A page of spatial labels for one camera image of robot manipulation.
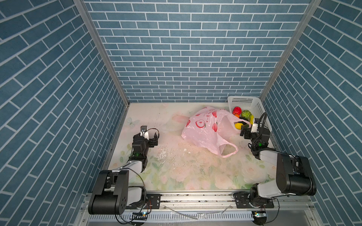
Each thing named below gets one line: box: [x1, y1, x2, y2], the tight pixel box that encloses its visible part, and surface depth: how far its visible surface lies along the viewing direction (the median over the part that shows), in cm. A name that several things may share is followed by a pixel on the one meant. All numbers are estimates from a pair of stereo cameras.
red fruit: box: [232, 106, 242, 115], surface depth 110 cm
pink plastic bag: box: [181, 106, 252, 158], surface depth 88 cm
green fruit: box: [241, 109, 252, 119], surface depth 107 cm
